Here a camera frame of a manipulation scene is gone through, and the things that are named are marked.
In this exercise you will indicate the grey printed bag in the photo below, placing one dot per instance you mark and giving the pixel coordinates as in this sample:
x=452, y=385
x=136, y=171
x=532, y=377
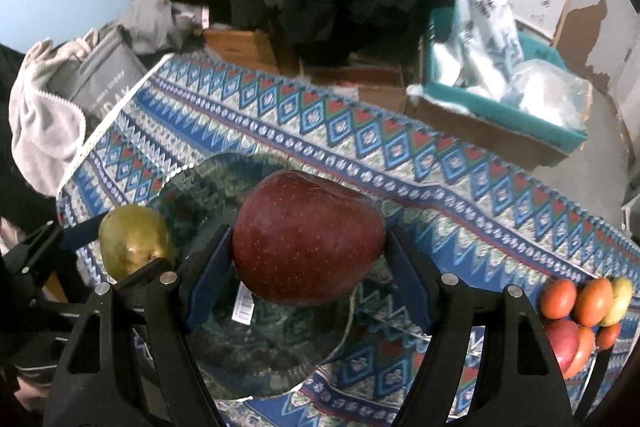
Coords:
x=107, y=77

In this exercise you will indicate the green pear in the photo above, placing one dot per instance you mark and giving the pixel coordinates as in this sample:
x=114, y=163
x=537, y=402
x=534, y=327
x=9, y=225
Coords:
x=130, y=237

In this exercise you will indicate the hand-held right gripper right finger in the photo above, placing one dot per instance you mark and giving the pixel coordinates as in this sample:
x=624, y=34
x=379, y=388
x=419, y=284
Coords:
x=411, y=287

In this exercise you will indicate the clear plastic bag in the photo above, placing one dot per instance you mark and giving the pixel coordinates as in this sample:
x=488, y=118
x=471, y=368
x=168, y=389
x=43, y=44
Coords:
x=545, y=92

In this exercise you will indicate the scalloped glass plate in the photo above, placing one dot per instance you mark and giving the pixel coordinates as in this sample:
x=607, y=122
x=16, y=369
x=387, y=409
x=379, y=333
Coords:
x=270, y=347

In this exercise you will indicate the yellow-green apple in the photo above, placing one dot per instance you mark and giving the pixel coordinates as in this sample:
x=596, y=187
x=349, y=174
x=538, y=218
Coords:
x=620, y=299

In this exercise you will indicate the dark red apple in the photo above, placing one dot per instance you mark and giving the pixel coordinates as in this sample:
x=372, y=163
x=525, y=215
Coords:
x=305, y=237

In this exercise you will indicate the small orange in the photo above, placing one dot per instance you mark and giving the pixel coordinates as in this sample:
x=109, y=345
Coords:
x=608, y=336

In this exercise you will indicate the white fleece towel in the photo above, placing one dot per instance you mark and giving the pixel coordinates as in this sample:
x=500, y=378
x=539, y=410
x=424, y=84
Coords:
x=45, y=122

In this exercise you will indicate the blue patterned tablecloth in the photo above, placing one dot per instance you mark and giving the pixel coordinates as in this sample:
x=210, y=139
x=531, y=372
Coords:
x=350, y=147

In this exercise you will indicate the grey crumpled cloth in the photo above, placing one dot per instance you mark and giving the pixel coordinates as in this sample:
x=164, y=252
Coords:
x=160, y=19

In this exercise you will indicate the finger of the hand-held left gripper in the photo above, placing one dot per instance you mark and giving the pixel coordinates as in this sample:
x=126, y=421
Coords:
x=42, y=247
x=147, y=269

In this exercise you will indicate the light red apple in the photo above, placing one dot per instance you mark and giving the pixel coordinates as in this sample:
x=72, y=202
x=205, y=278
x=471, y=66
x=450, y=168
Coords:
x=559, y=347

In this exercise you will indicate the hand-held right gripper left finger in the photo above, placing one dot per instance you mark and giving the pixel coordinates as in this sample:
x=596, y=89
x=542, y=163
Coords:
x=210, y=279

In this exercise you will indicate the teal box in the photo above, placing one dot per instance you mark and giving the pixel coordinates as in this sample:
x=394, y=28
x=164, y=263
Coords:
x=505, y=112

